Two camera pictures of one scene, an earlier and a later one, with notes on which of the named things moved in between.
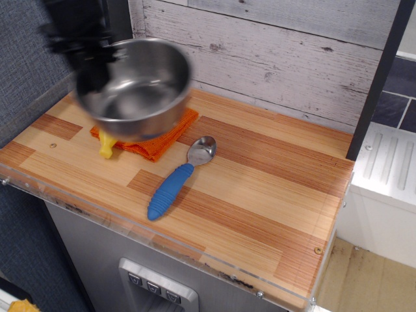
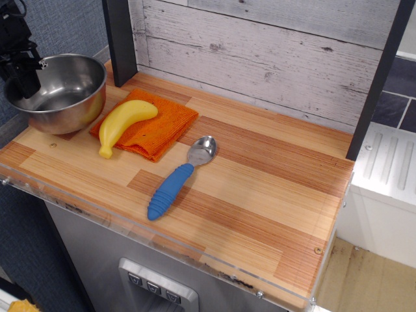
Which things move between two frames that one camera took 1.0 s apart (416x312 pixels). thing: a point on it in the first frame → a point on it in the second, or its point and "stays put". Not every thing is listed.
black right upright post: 391,46 stays put
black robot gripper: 78,30 → 19,62
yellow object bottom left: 23,305 stays put
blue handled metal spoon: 200,149 stays put
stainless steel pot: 149,84 → 73,90
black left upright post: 120,27 stays put
